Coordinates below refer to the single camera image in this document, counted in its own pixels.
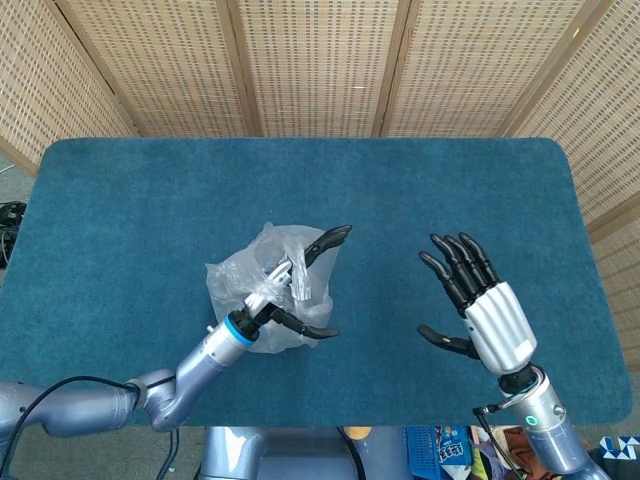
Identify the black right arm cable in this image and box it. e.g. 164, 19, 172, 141
472, 402, 531, 480

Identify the clear plastic bag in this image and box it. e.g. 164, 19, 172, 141
205, 221, 341, 355

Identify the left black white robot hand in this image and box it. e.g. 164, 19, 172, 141
227, 224, 354, 347

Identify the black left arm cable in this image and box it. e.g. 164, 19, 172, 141
0, 374, 144, 454

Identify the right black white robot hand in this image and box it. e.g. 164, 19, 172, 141
417, 232, 542, 389

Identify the blue plastic basket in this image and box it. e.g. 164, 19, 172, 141
404, 426, 442, 480

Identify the teal carpet mat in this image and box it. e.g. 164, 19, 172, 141
0, 137, 632, 429

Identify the silver blue robot torso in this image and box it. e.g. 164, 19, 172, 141
199, 426, 406, 480

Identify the black floor cable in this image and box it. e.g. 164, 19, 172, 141
158, 426, 182, 480

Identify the blue snack packet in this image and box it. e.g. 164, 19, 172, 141
434, 424, 474, 472

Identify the colourful snack packet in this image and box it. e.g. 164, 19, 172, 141
472, 424, 529, 480

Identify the black device with cables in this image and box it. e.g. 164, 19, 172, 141
0, 199, 27, 266

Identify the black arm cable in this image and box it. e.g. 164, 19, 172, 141
0, 374, 144, 454
472, 402, 531, 480

